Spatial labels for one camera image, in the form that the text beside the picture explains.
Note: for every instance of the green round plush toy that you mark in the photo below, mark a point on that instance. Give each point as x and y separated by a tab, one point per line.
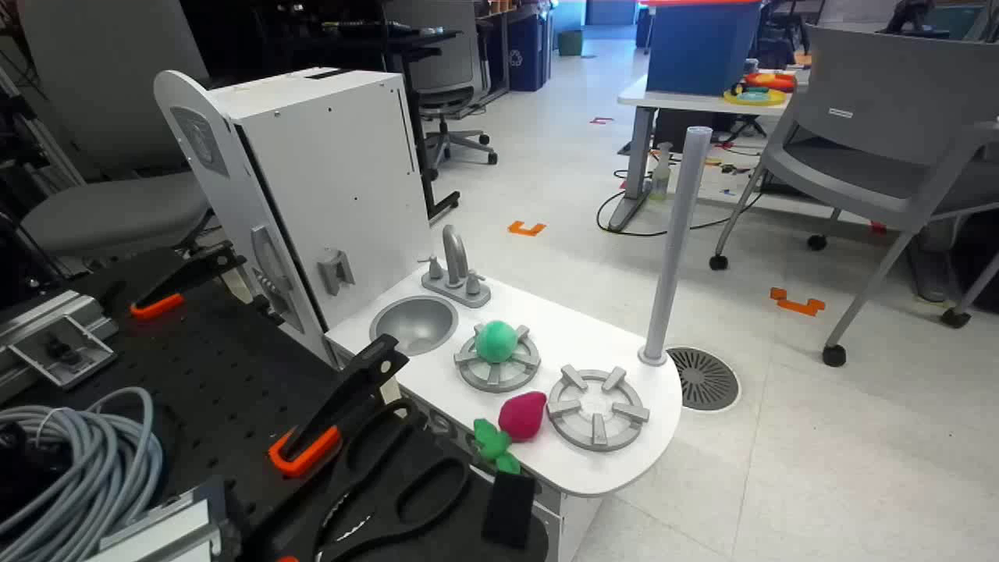
498	343

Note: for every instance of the gray toy faucet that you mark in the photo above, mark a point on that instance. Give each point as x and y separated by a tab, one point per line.
454	266

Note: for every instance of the gray toy stove burner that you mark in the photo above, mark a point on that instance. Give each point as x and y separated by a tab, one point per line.
598	408
472	371

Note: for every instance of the gray toy sink basin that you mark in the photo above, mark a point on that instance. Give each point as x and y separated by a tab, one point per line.
414	324

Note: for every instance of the magenta plush radish toy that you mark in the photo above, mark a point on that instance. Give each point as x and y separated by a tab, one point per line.
522	414

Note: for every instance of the gray toy kitchen pole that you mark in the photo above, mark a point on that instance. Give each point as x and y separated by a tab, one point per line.
676	239

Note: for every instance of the white toy kitchen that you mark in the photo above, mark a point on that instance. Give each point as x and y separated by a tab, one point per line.
344	176

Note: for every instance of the black clamp orange tip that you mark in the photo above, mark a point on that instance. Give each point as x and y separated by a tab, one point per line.
347	394
176	280

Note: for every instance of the black office chair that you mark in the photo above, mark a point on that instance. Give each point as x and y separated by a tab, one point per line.
451	97

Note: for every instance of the round metal floor drain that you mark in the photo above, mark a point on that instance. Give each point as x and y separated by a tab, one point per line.
702	378

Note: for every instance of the large black spring clamp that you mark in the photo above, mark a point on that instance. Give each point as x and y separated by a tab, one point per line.
511	510

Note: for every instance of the blue recycling bin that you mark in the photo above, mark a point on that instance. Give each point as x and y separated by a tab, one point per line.
528	51

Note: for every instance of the white work table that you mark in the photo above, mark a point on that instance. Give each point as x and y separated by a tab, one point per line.
665	101

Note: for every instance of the blue storage bin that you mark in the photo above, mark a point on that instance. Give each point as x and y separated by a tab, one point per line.
699	47

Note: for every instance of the light gray padded chair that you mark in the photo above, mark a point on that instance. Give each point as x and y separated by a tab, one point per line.
104	213

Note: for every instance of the gray plastic chair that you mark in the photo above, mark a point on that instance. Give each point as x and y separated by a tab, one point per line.
885	114

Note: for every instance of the silver metal box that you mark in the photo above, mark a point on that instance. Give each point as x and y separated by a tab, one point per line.
158	531

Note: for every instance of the gray metal mounting plate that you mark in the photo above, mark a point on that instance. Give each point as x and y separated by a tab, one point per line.
57	352

